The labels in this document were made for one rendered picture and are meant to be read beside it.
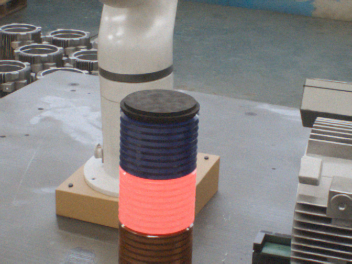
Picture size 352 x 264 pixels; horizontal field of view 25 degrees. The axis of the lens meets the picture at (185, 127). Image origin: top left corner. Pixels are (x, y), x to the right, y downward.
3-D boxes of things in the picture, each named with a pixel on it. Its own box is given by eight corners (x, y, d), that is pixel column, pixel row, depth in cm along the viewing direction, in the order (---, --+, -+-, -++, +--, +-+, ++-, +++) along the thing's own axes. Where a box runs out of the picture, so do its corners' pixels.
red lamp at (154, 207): (202, 207, 65) (205, 156, 63) (181, 241, 60) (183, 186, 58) (134, 195, 66) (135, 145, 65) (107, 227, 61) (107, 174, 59)
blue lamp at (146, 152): (205, 156, 63) (208, 103, 62) (183, 186, 58) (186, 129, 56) (135, 145, 65) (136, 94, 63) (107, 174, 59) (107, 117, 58)
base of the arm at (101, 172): (65, 191, 129) (57, 85, 122) (107, 143, 146) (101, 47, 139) (177, 206, 125) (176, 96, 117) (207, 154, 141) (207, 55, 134)
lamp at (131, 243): (200, 255, 67) (202, 207, 65) (178, 293, 61) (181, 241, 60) (133, 243, 68) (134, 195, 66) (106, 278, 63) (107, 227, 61)
